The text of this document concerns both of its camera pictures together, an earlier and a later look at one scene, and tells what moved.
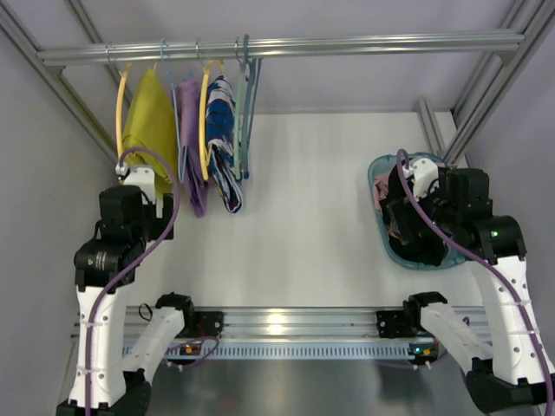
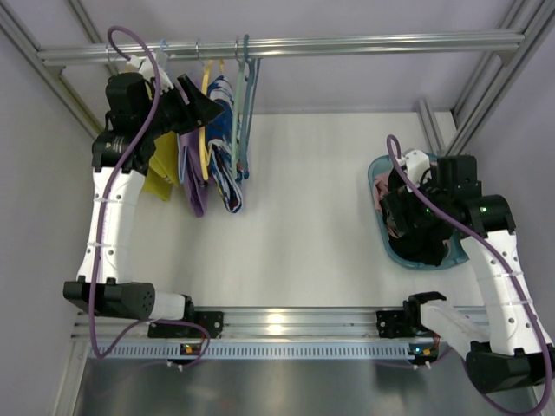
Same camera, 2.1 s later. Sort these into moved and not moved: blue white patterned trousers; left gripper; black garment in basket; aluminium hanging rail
Moved: left gripper
Not moved: black garment in basket; blue white patterned trousers; aluminium hanging rail
